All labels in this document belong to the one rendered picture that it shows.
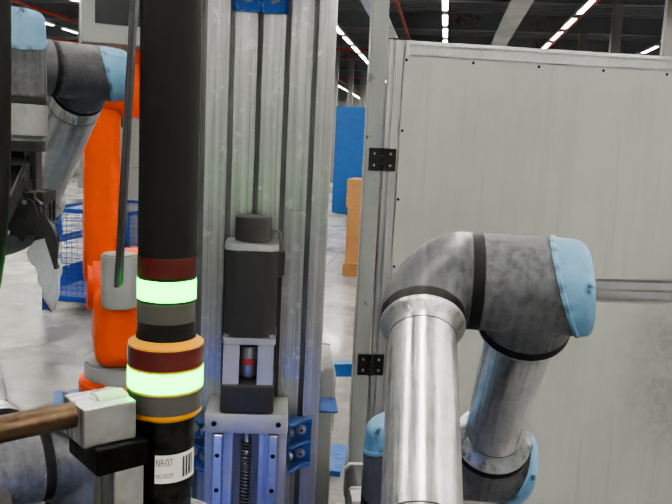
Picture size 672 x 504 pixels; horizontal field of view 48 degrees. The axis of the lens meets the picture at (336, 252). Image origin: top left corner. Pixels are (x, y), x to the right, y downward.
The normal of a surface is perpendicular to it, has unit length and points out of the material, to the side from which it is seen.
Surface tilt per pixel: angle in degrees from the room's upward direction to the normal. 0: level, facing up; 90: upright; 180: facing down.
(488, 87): 91
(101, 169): 96
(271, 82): 90
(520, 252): 42
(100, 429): 90
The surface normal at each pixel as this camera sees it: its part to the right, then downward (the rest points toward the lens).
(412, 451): -0.25, -0.73
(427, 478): 0.08, -0.74
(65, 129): -0.01, 0.80
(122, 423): 0.65, 0.15
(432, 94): 0.10, 0.15
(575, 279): -0.01, -0.22
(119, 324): 0.34, 0.15
